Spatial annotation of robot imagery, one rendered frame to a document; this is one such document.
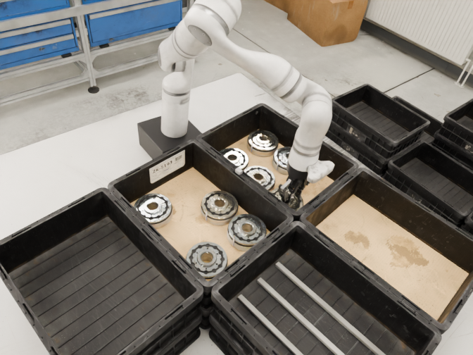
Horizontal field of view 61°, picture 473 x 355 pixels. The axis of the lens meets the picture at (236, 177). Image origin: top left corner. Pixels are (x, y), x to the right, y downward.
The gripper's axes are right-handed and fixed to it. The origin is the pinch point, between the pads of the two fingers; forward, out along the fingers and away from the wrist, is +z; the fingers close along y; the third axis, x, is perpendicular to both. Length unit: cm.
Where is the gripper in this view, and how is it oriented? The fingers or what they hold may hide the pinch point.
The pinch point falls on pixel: (292, 196)
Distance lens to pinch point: 117.5
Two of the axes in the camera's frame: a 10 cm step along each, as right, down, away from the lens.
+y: -7.3, 4.4, -5.2
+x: 6.8, 5.6, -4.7
